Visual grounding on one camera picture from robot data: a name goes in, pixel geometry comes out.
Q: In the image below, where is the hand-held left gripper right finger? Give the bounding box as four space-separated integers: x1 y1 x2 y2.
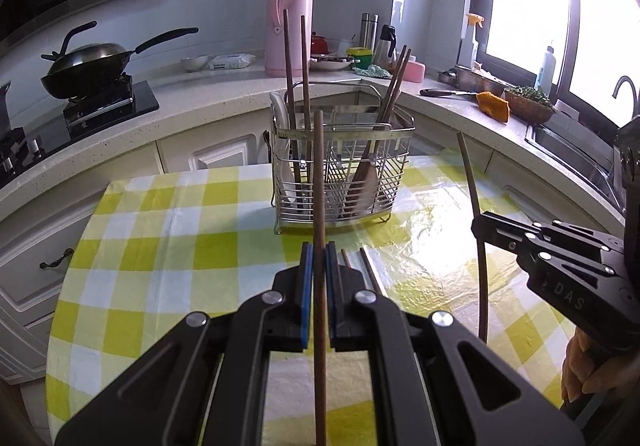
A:
324 240 586 446

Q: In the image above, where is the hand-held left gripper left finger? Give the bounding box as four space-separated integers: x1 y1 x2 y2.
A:
55 241 316 446

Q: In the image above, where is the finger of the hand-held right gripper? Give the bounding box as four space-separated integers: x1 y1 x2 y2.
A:
532 220 626 253
471 211 612 278

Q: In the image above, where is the metal wire utensil rack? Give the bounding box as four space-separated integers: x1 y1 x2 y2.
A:
270 81 417 235

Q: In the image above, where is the person's right hand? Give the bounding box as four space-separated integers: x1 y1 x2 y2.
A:
560 329 640 406

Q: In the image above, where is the steel sink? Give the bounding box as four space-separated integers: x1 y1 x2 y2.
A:
525 123 626 213

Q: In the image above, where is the orange cloth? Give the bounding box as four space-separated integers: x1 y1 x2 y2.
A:
475 91 511 123

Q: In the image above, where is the yellow checked tablecloth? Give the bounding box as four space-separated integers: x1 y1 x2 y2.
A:
45 153 581 446

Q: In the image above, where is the wicker basket with greens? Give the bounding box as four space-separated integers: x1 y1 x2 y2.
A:
503 86 557 125

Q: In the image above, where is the black curved faucet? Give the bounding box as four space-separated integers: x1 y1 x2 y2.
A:
613 75 640 118

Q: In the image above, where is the white dish soap bottle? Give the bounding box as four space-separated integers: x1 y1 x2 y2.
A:
534 41 557 100

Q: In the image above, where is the pink cup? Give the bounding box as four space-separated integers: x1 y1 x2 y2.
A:
402 59 427 84

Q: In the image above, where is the spray bottle with yellow nozzle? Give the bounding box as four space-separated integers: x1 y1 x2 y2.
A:
458 13 486 70

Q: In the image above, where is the green cloth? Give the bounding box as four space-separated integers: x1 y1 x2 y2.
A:
352 65 394 79

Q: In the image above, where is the steel kettle with black top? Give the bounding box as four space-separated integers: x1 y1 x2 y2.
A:
375 24 399 70

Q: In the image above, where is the green and yellow container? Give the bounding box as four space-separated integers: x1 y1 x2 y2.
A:
346 46 374 70

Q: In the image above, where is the window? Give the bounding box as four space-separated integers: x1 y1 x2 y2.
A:
395 0 640 123

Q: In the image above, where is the steel vacuum bottle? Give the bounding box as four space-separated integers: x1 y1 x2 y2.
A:
360 12 380 55

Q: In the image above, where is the white plate with food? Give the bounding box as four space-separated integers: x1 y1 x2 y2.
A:
308 53 362 72

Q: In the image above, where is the white wet wipes pack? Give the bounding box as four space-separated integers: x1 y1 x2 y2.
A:
207 53 256 72

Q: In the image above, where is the pink thermos jug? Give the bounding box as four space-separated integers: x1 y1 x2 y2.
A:
252 0 316 78

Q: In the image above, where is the black gas stove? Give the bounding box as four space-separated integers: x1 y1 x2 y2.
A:
0 79 161 177

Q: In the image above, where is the black wok with lid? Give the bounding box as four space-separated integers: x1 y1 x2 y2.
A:
40 21 200 100

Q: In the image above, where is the black handled knife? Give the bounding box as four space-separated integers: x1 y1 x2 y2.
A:
419 87 481 98

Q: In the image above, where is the dark cabinet drawer handle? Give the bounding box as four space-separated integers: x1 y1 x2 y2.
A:
39 248 75 270

